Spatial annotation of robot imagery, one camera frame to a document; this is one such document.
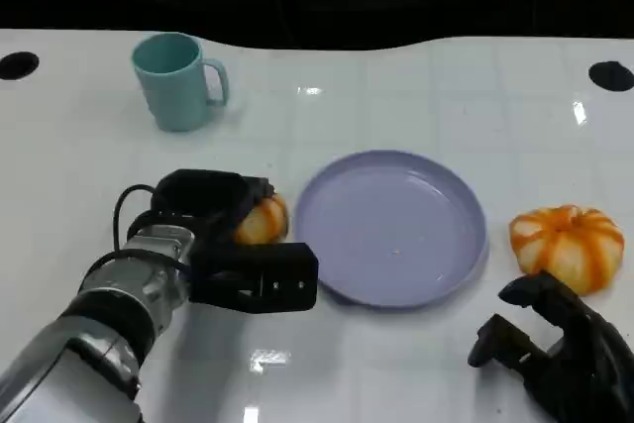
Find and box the lilac plate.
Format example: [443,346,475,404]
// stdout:
[293,149,489,309]

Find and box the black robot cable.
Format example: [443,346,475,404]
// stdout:
[81,248,193,290]
[112,184,159,252]

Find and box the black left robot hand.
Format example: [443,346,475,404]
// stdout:
[150,168,278,247]

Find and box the orange and white bread roll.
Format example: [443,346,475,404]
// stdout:
[232,192,290,248]
[508,203,625,296]

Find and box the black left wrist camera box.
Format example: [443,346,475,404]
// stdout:
[187,242,320,314]

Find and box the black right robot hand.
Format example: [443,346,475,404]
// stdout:
[467,269,634,423]

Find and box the pale green mug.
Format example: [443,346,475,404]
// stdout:
[130,32,231,133]

